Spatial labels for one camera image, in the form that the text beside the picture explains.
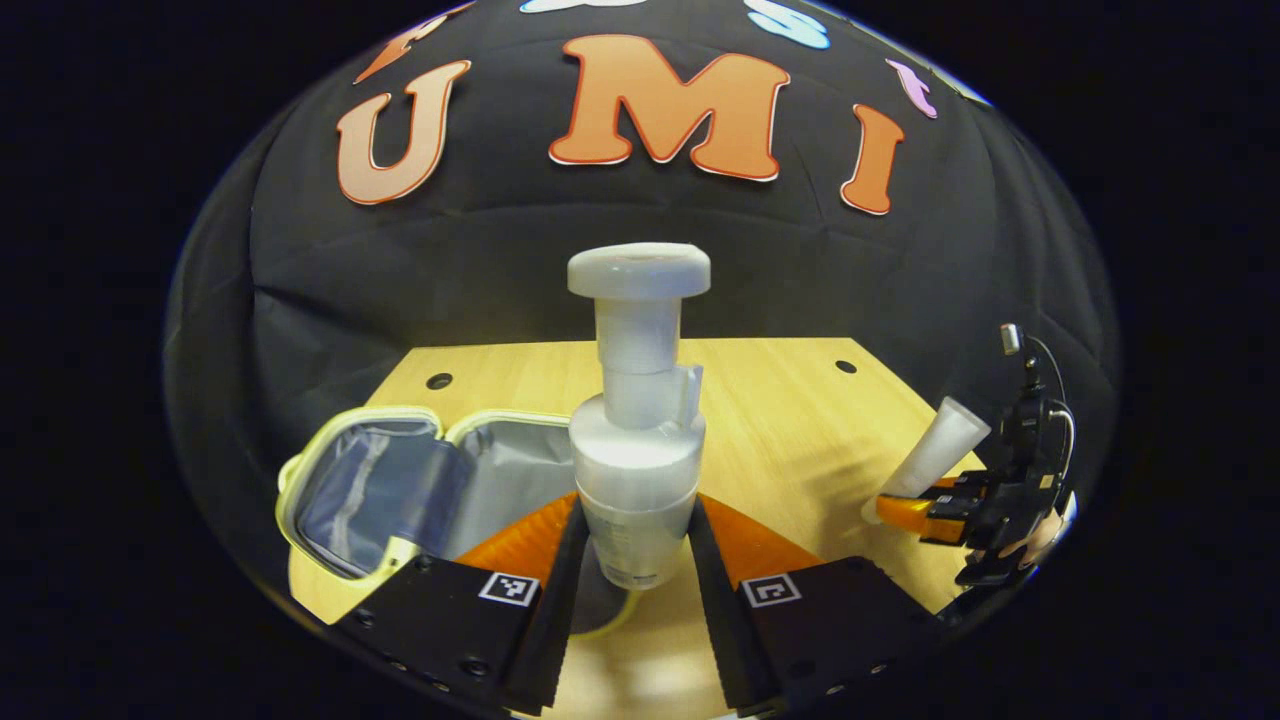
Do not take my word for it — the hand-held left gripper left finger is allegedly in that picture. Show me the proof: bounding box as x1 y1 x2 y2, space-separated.
333 492 591 717

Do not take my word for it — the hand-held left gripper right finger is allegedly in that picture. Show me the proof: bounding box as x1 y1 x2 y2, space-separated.
686 493 943 717

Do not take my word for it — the white squeeze tube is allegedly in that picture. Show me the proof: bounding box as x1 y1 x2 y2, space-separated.
862 396 993 526

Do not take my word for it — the white pump bottle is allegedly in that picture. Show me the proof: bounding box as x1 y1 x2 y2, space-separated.
567 242 712 591

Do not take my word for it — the cream yellow suitcase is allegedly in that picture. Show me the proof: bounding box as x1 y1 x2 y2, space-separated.
276 405 641 641

